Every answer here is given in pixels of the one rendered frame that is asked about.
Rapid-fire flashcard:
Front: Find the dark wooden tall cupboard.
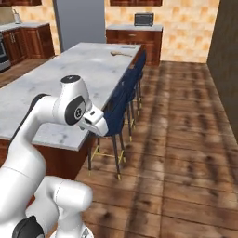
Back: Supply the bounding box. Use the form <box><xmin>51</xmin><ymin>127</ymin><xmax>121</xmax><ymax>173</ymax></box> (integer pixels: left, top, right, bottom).
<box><xmin>206</xmin><ymin>0</ymin><xmax>238</xmax><ymax>142</ymax></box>

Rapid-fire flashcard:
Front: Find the white kettle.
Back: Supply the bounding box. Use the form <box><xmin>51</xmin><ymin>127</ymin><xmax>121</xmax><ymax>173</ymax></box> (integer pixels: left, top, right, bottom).
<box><xmin>12</xmin><ymin>8</ymin><xmax>23</xmax><ymax>25</ymax></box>

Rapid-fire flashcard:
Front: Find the steel oven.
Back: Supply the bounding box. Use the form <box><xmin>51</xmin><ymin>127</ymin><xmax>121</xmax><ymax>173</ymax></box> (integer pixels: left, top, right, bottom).
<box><xmin>0</xmin><ymin>32</ymin><xmax>12</xmax><ymax>73</ymax></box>

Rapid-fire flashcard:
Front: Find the brown wooden base cupboard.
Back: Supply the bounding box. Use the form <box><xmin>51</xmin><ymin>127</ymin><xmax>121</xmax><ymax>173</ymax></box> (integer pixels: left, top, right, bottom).
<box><xmin>105</xmin><ymin>24</ymin><xmax>164</xmax><ymax>67</ymax></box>

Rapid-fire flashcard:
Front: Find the brown wooden cupboard run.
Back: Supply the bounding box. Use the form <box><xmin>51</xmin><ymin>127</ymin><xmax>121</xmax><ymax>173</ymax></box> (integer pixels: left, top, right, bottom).
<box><xmin>1</xmin><ymin>21</ymin><xmax>56</xmax><ymax>66</ymax></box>

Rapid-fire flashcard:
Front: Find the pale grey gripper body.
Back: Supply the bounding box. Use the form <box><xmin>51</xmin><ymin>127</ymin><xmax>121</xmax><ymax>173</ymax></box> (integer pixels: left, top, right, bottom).
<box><xmin>78</xmin><ymin>114</ymin><xmax>110</xmax><ymax>138</ymax></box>

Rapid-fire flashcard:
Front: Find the brown wooden wall cupboard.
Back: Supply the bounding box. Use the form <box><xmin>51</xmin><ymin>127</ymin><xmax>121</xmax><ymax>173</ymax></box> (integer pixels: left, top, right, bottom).
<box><xmin>109</xmin><ymin>0</ymin><xmax>164</xmax><ymax>7</ymax></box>
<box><xmin>0</xmin><ymin>0</ymin><xmax>43</xmax><ymax>7</ymax></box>

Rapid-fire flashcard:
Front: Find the blue bar stool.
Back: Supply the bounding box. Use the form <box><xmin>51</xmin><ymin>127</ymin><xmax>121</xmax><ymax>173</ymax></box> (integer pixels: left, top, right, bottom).
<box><xmin>121</xmin><ymin>65</ymin><xmax>141</xmax><ymax>143</ymax></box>
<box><xmin>132</xmin><ymin>49</ymin><xmax>148</xmax><ymax>110</ymax></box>
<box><xmin>87</xmin><ymin>81</ymin><xmax>134</xmax><ymax>181</ymax></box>

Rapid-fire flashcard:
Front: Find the wooden spoon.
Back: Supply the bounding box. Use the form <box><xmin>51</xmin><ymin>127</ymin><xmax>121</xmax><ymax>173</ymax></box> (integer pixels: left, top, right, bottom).
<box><xmin>110</xmin><ymin>50</ymin><xmax>134</xmax><ymax>59</ymax></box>

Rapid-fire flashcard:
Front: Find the grey fridge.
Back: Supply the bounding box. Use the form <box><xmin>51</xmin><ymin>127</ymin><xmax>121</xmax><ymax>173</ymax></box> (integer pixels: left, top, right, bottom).
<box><xmin>52</xmin><ymin>0</ymin><xmax>107</xmax><ymax>53</ymax></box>

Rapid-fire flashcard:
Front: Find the brown wooden kitchen island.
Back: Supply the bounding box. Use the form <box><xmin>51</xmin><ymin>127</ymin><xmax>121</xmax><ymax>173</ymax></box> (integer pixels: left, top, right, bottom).
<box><xmin>0</xmin><ymin>42</ymin><xmax>147</xmax><ymax>181</ymax></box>

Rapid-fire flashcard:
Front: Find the black toaster oven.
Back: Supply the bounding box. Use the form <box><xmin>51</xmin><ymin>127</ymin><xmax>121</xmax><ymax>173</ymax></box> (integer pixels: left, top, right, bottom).
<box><xmin>133</xmin><ymin>12</ymin><xmax>155</xmax><ymax>27</ymax></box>

